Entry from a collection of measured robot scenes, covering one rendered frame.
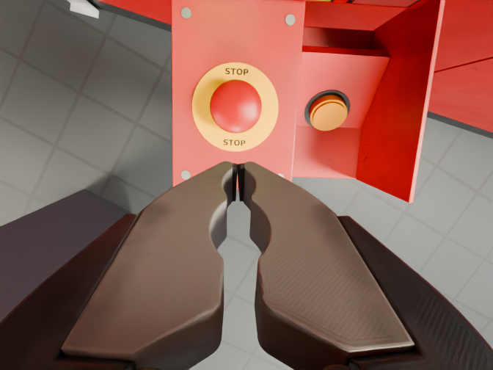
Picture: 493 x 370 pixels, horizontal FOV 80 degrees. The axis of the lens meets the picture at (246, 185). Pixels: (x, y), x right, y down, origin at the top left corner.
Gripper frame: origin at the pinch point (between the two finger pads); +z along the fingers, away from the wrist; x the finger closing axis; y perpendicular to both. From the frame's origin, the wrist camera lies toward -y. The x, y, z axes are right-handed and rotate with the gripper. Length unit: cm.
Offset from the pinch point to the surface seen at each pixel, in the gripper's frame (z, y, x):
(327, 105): 18.6, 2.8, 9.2
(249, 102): 11.4, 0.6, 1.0
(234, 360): 55, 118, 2
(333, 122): 19.2, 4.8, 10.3
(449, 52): 42, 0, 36
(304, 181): 80, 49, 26
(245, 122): 10.9, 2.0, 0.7
